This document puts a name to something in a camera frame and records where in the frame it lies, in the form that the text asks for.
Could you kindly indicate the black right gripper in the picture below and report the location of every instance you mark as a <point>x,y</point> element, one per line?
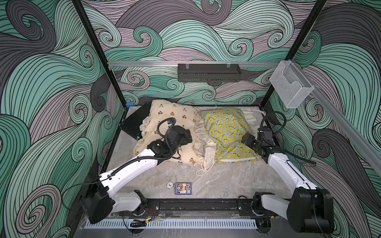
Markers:
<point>250,138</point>

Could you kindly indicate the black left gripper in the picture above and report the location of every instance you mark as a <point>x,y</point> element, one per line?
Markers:
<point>183,141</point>

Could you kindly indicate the cream bear print pillow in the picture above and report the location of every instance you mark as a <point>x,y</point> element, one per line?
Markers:
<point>185,117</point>

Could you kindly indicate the yellow lemon print pillow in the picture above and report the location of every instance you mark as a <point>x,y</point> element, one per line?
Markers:
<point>220,132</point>

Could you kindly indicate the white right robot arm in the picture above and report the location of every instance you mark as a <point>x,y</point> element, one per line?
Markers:
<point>310,208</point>

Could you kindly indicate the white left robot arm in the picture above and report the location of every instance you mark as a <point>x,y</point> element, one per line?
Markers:
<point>99,194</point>

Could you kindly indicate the small round white token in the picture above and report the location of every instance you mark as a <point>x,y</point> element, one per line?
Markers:
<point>169,185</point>

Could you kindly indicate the black ribbed hard case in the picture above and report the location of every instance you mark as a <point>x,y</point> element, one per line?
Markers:
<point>135,115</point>

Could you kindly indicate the playing card box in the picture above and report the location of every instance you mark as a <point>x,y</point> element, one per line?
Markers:
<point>183,188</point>

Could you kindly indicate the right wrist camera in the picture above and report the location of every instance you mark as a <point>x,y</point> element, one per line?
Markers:
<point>265,134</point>

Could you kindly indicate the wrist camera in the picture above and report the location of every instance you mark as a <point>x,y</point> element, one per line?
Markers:
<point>179,135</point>
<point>265,134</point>

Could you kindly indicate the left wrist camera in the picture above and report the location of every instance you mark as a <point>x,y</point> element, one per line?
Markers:
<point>179,135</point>

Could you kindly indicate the black corner frame post right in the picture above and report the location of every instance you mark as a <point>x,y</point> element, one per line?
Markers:
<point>307,26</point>

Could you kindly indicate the black corner frame post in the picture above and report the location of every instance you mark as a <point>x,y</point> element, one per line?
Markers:
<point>92,36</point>
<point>307,26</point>

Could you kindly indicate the clear acrylic wall holder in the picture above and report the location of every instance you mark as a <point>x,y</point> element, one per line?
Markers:
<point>291,84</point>

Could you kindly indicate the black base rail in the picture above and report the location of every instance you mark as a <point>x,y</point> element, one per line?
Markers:
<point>243,206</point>

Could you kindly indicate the black wall mounted tray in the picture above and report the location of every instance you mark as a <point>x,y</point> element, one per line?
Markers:
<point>213,74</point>

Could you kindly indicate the white slotted cable duct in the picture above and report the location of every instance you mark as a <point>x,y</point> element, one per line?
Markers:
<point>244,224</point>

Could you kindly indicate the aluminium rail right wall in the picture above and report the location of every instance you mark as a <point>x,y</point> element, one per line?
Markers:
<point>328,95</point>

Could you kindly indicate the aluminium rail wall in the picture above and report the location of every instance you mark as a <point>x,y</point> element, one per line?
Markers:
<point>188,63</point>
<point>328,95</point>

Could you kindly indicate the aluminium rail back wall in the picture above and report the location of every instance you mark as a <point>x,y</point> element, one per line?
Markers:
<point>188,63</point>

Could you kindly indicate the black corner frame post left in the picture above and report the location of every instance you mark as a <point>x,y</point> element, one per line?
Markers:
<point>92,36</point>

